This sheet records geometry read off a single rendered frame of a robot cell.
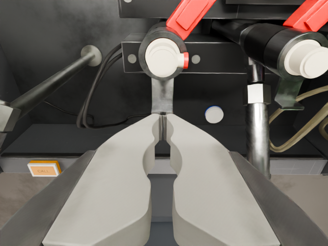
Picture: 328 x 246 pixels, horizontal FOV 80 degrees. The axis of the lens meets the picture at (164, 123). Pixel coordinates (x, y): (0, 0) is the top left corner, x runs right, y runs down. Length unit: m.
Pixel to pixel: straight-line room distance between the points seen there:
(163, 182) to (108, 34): 0.63
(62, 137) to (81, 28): 0.22
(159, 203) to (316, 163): 0.53
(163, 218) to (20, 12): 0.69
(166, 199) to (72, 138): 0.48
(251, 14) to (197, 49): 0.07
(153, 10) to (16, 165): 0.37
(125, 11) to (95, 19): 0.17
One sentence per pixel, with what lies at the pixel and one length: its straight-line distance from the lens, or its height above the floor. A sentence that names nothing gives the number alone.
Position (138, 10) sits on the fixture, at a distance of 0.25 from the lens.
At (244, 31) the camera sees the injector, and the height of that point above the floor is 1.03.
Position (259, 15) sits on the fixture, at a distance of 0.27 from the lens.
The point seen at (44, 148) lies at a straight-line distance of 0.46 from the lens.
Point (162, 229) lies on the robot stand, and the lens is 0.79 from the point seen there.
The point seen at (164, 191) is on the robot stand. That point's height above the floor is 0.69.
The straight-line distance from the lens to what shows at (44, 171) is 0.44.
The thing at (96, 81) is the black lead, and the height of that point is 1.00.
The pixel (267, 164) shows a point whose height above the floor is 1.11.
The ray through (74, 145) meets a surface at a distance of 0.44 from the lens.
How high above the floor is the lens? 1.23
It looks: 59 degrees down
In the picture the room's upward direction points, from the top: 180 degrees clockwise
